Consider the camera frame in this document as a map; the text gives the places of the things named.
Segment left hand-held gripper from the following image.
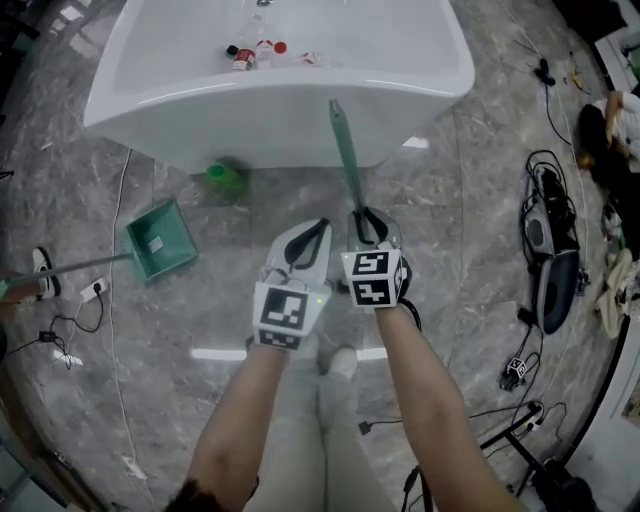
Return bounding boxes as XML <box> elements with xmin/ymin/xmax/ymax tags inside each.
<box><xmin>252</xmin><ymin>217</ymin><xmax>334</xmax><ymax>351</ymax></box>

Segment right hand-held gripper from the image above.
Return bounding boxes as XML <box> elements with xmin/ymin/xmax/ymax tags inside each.
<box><xmin>340</xmin><ymin>207</ymin><xmax>409</xmax><ymax>309</ymax></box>

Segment green broom with metal handle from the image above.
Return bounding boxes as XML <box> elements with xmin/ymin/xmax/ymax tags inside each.
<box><xmin>327</xmin><ymin>98</ymin><xmax>374</xmax><ymax>246</ymax></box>

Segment person's left forearm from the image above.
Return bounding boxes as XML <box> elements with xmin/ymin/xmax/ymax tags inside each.
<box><xmin>187</xmin><ymin>344</ymin><xmax>294</xmax><ymax>506</ymax></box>

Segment person's right forearm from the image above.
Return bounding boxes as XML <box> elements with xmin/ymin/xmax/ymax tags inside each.
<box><xmin>374</xmin><ymin>304</ymin><xmax>526</xmax><ymax>512</ymax></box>

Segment black metal stand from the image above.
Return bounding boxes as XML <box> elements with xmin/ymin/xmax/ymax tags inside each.
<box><xmin>479</xmin><ymin>404</ymin><xmax>596</xmax><ymax>501</ymax></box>

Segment green plastic bottle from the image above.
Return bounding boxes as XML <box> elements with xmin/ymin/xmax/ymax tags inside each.
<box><xmin>203</xmin><ymin>157</ymin><xmax>249</xmax><ymax>201</ymax></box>

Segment person's right white shoe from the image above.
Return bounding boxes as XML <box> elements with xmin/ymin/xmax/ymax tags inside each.
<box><xmin>327</xmin><ymin>347</ymin><xmax>359</xmax><ymax>379</ymax></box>

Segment white bathtub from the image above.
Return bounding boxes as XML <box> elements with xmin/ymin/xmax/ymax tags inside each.
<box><xmin>82</xmin><ymin>0</ymin><xmax>476</xmax><ymax>174</ymax></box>

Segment person's light grey trousers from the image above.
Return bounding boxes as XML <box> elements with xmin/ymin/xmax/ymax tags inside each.
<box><xmin>249</xmin><ymin>344</ymin><xmax>401</xmax><ymax>512</ymax></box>

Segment clear bottle red label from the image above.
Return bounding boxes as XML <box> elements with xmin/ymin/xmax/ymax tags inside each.
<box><xmin>231</xmin><ymin>33</ymin><xmax>257</xmax><ymax>73</ymax></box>

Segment small black gripper device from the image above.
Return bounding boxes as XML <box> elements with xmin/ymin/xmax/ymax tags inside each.
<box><xmin>499</xmin><ymin>355</ymin><xmax>529</xmax><ymax>391</ymax></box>

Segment green long-handled dustpan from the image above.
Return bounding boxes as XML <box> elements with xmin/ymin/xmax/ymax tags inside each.
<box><xmin>0</xmin><ymin>198</ymin><xmax>200</xmax><ymax>301</ymax></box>

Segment black cable bundle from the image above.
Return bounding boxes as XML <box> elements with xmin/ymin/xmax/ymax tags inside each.
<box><xmin>524</xmin><ymin>149</ymin><xmax>581</xmax><ymax>236</ymax></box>

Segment black adapter cable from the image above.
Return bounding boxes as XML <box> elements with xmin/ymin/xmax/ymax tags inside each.
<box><xmin>4</xmin><ymin>289</ymin><xmax>106</xmax><ymax>371</ymax></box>

